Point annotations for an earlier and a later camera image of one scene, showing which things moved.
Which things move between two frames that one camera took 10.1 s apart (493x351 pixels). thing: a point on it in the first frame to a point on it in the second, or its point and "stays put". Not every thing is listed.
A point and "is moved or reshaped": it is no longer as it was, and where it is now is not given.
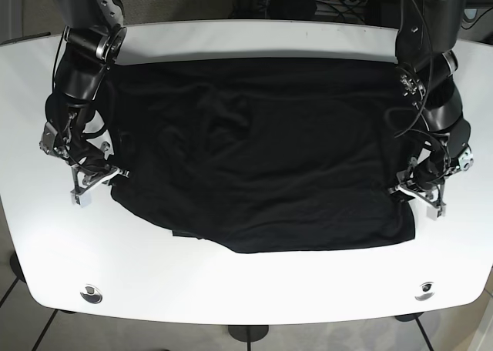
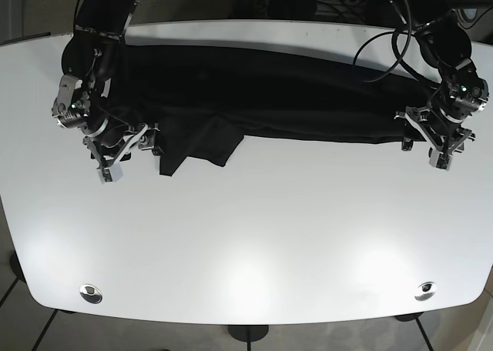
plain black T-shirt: x=265 y=155 is moved or reshaped
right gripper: x=427 y=171 to x=443 y=121
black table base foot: x=248 y=333 stays put
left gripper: x=89 y=167 to x=111 y=141
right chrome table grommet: x=426 y=291 stays put
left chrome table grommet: x=93 y=294 stays put
